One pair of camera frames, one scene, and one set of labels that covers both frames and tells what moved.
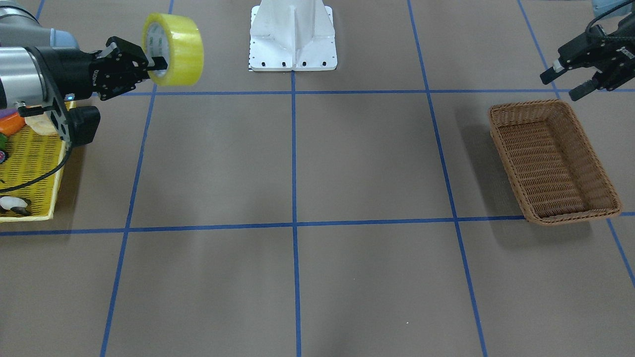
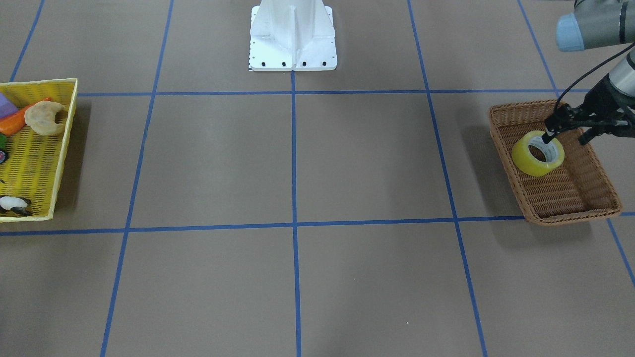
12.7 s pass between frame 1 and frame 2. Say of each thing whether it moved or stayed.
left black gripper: moved
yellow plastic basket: stayed
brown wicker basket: stayed
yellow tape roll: moved
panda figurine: stayed
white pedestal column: stayed
